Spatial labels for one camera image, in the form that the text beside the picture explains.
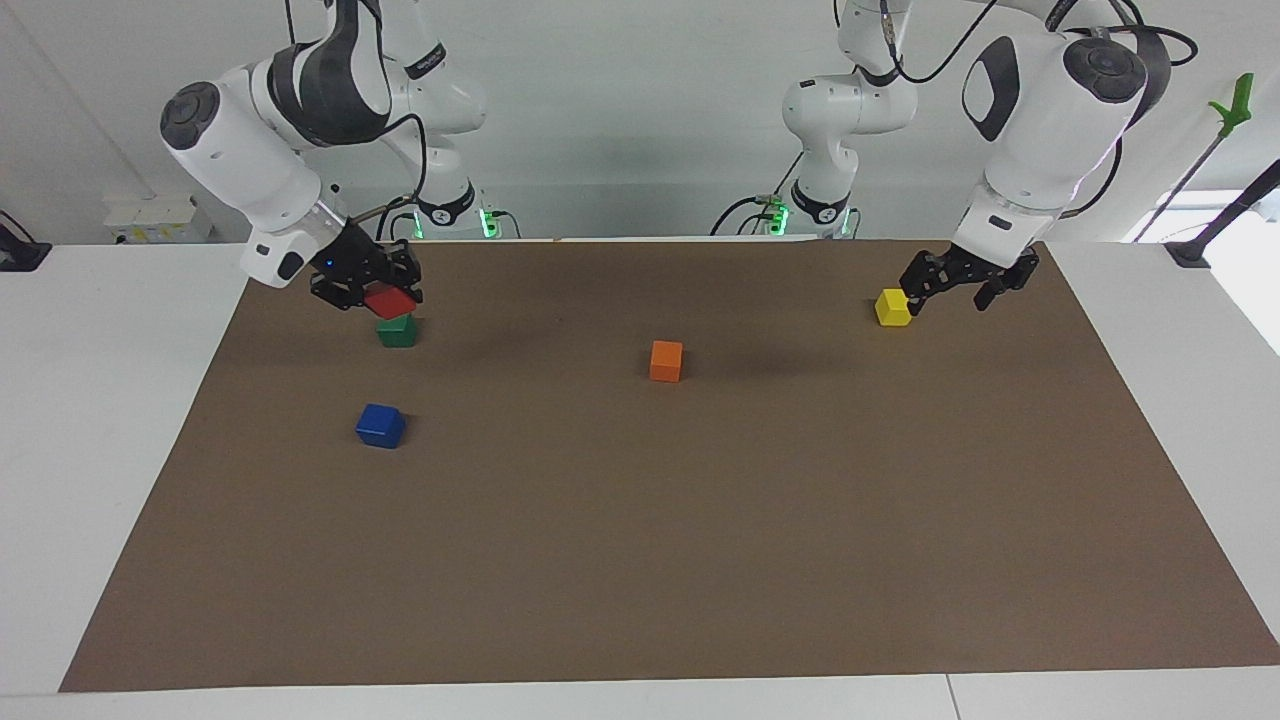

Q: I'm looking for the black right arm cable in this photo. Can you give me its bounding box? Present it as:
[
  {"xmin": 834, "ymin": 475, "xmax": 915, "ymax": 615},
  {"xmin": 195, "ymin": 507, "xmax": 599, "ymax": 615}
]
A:
[{"xmin": 284, "ymin": 0, "xmax": 431, "ymax": 237}]

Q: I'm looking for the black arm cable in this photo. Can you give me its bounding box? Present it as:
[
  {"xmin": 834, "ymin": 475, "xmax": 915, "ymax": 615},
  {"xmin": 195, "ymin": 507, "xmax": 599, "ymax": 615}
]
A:
[
  {"xmin": 884, "ymin": 0, "xmax": 1201, "ymax": 220},
  {"xmin": 284, "ymin": 0, "xmax": 431, "ymax": 237}
]

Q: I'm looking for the black pole with base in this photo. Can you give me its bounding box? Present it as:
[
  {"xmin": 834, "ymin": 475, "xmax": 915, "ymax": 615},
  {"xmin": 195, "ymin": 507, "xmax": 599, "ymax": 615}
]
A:
[{"xmin": 1164, "ymin": 158, "xmax": 1280, "ymax": 269}]

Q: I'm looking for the white box with yellow label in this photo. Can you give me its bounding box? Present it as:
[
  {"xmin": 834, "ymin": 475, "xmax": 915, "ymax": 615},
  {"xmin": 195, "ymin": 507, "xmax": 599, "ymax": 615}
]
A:
[{"xmin": 103, "ymin": 193, "xmax": 216, "ymax": 247}]

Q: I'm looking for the red wooden block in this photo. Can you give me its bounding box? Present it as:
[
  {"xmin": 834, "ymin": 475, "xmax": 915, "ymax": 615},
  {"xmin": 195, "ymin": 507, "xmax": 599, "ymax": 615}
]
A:
[{"xmin": 362, "ymin": 286, "xmax": 418, "ymax": 321}]

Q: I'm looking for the brown paper table mat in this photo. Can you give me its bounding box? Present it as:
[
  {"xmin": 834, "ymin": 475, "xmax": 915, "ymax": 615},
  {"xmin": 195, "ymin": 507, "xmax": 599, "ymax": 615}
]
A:
[{"xmin": 58, "ymin": 238, "xmax": 1280, "ymax": 694}]

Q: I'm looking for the green-tipped grey stick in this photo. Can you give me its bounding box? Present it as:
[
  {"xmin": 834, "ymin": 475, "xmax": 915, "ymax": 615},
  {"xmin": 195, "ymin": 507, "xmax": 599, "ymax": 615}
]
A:
[{"xmin": 1135, "ymin": 72, "xmax": 1256, "ymax": 244}]

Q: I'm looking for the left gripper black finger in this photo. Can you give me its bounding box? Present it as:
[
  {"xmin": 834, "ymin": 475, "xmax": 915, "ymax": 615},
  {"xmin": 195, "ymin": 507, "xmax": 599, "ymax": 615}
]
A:
[
  {"xmin": 899, "ymin": 251, "xmax": 957, "ymax": 317},
  {"xmin": 974, "ymin": 264, "xmax": 1037, "ymax": 312}
]

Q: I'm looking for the black clamp mount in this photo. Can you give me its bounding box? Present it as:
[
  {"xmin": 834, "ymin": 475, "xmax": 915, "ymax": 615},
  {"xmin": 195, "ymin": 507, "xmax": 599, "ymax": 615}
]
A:
[{"xmin": 0, "ymin": 210, "xmax": 53, "ymax": 273}]

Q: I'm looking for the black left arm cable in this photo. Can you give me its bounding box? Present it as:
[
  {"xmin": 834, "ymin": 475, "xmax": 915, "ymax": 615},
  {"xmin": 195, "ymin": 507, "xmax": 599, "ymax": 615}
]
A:
[{"xmin": 884, "ymin": 0, "xmax": 1201, "ymax": 220}]

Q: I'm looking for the blue wooden block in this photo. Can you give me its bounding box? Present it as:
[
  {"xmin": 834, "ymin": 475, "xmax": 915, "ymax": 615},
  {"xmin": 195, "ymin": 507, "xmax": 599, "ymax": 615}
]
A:
[{"xmin": 355, "ymin": 403, "xmax": 408, "ymax": 450}]

